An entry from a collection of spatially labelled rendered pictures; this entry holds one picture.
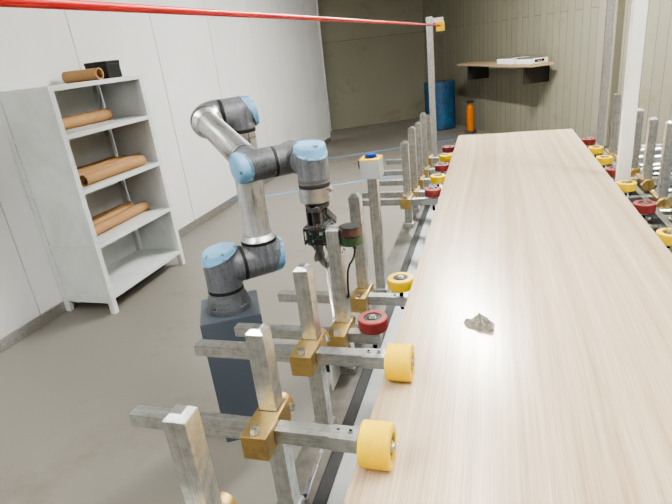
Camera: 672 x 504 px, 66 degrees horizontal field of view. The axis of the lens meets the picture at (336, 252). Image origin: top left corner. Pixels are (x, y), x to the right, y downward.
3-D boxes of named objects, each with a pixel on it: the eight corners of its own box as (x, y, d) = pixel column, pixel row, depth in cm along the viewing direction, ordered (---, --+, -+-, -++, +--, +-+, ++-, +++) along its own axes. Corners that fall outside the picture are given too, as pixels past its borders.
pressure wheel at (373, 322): (358, 359, 140) (354, 322, 136) (364, 343, 147) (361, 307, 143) (387, 360, 138) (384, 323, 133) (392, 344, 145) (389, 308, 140)
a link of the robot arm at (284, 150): (265, 143, 154) (279, 147, 144) (300, 136, 159) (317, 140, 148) (270, 174, 158) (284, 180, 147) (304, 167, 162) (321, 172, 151)
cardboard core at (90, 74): (60, 72, 364) (94, 67, 354) (68, 71, 371) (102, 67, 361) (63, 83, 367) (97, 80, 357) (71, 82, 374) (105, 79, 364)
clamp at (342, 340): (328, 351, 140) (326, 335, 139) (341, 326, 152) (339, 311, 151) (348, 353, 139) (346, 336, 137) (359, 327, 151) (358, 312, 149)
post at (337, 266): (343, 381, 152) (324, 228, 134) (346, 374, 155) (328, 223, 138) (354, 382, 151) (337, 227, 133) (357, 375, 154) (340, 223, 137)
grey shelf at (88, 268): (66, 311, 380) (-8, 92, 323) (142, 262, 459) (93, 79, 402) (115, 314, 366) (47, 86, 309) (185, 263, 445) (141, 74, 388)
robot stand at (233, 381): (227, 442, 231) (199, 326, 209) (225, 408, 254) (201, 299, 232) (282, 429, 235) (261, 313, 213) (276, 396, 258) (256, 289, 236)
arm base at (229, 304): (207, 321, 212) (202, 299, 209) (207, 301, 230) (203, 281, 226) (253, 311, 215) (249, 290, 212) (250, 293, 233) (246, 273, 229)
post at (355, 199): (361, 332, 174) (347, 195, 156) (364, 327, 177) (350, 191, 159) (372, 333, 173) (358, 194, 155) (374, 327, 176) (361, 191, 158)
